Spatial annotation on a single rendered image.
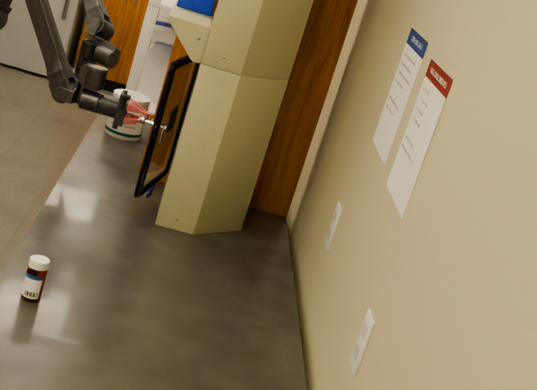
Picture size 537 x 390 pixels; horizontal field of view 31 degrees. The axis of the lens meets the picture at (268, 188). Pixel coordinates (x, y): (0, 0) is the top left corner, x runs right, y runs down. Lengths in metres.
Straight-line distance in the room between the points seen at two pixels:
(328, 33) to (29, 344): 1.43
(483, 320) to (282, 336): 1.05
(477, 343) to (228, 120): 1.45
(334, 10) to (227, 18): 0.49
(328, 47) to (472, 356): 1.78
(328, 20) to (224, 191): 0.62
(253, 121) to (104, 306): 0.78
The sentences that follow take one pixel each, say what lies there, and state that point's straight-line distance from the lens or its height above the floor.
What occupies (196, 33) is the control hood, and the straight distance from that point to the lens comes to 2.58.
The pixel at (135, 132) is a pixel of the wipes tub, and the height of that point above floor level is 0.98.
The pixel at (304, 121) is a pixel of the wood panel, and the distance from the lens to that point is 3.01.
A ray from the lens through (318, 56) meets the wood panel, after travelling 2.97.
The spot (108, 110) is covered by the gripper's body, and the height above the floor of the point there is 1.19.
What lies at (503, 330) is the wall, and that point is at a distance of 1.24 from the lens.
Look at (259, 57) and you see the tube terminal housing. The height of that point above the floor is 1.46.
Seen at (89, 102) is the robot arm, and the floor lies 1.20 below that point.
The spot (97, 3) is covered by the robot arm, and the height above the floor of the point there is 1.40.
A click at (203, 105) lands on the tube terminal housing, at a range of 2.61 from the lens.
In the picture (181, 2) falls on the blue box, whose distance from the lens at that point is 2.76.
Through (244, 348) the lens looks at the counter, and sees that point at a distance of 2.19.
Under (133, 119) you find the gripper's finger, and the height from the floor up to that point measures 1.19.
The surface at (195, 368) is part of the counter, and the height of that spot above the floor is 0.94.
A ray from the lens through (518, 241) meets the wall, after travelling 1.27.
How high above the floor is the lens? 1.91
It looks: 17 degrees down
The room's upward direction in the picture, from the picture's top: 18 degrees clockwise
